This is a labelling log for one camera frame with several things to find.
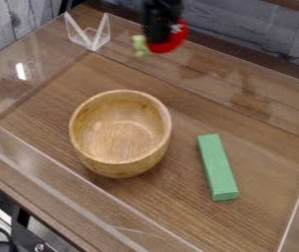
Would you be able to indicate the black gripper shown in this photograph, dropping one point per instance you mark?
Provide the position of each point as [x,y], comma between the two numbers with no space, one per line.
[162,23]

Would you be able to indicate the red plush strawberry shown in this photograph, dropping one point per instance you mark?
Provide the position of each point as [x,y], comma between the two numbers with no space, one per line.
[143,47]

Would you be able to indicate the wooden bowl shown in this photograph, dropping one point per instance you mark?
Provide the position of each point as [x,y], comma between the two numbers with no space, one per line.
[121,132]

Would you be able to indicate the green rectangular block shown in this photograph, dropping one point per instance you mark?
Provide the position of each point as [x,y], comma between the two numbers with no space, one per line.
[219,175]

